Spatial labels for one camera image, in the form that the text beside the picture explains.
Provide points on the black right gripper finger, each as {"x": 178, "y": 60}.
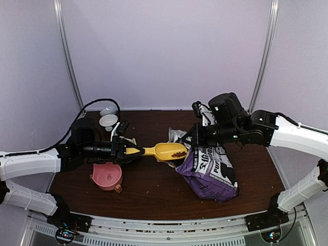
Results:
{"x": 192, "y": 134}
{"x": 189, "y": 144}

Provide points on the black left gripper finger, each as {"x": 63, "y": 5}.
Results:
{"x": 135, "y": 148}
{"x": 136, "y": 155}

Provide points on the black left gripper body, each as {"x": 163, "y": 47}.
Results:
{"x": 115, "y": 150}

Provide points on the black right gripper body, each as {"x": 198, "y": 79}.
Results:
{"x": 208, "y": 139}

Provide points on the cream cat-ear pet bowl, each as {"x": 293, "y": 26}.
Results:
{"x": 131, "y": 142}

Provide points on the brown kibble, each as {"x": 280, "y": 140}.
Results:
{"x": 179, "y": 154}

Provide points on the pink cat-ear pet bowl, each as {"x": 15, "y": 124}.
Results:
{"x": 107, "y": 177}

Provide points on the yellow plastic scoop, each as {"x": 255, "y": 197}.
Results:
{"x": 164, "y": 151}

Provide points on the purple pet food bag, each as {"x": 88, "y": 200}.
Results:
{"x": 209, "y": 172}

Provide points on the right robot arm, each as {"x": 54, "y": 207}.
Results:
{"x": 224, "y": 120}

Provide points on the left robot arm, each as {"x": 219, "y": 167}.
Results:
{"x": 64, "y": 157}

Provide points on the light grey-blue bowl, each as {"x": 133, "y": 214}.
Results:
{"x": 108, "y": 110}

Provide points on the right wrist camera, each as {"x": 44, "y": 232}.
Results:
{"x": 202, "y": 112}

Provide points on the front aluminium rail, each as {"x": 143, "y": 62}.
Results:
{"x": 219, "y": 231}

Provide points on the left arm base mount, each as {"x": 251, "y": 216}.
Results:
{"x": 69, "y": 228}

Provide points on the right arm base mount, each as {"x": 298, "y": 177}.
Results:
{"x": 269, "y": 225}

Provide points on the right aluminium frame post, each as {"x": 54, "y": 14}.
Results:
{"x": 272, "y": 23}

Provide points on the aluminium frame post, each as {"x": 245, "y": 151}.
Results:
{"x": 272, "y": 23}
{"x": 67, "y": 56}

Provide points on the left aluminium frame post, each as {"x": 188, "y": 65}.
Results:
{"x": 67, "y": 56}

